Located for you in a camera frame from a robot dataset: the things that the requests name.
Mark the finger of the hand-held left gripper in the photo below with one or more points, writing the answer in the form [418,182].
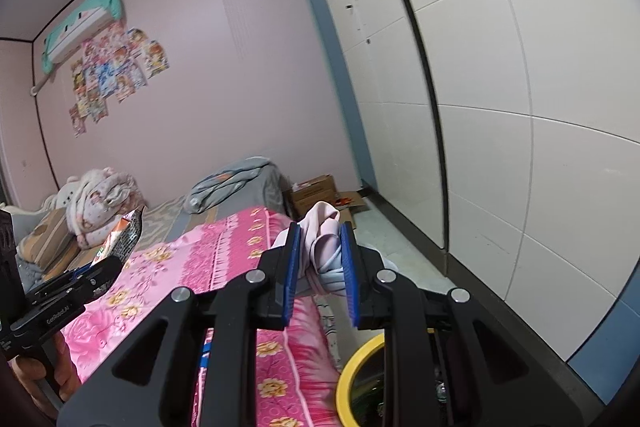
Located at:
[100,279]

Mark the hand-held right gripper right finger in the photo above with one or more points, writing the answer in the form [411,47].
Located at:
[350,274]

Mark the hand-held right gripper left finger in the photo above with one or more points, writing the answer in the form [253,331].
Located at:
[292,274]

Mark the orange snack wrapper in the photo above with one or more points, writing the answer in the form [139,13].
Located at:
[122,237]

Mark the grey pink cloth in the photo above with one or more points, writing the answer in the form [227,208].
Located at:
[322,232]

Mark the yellow rimmed black bin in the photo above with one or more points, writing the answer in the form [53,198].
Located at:
[360,354]

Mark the person's left hand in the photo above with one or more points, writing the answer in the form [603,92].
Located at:
[67,372]

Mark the pink floral bed sheet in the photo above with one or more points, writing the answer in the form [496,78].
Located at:
[165,267]

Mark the folded floral quilt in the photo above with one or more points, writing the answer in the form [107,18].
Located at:
[102,202]

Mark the upright cardboard box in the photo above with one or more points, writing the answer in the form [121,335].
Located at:
[314,197]

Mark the white plush toy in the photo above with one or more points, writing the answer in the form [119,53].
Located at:
[62,194]

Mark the grey patterned mattress sheet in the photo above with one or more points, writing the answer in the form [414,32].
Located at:
[175,217]

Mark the grey floral blanket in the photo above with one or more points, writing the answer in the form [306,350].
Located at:
[230,184]

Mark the air conditioner with teal cover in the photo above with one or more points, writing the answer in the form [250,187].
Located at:
[80,27]

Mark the white wall pipe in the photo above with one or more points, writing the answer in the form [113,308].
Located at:
[41,86]

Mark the cluster of wall posters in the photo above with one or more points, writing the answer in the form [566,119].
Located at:
[115,72]

